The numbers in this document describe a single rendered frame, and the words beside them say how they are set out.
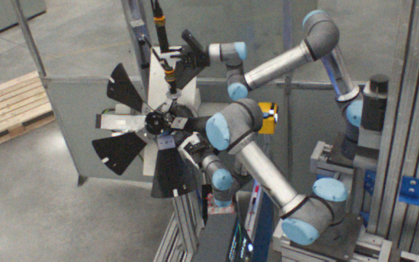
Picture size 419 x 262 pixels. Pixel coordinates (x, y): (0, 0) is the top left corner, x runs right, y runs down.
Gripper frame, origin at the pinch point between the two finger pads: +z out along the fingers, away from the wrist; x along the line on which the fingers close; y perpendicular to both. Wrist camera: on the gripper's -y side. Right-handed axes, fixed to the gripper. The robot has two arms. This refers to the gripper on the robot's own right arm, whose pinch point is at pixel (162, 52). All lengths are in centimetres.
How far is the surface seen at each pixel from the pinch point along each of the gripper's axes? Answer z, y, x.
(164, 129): 4.7, 35.4, -6.3
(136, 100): 19.2, 27.9, 8.4
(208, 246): -21, 32, -76
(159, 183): 8, 56, -21
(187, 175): -4, 58, -14
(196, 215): 6, 137, 33
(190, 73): -8.3, 17.2, 11.0
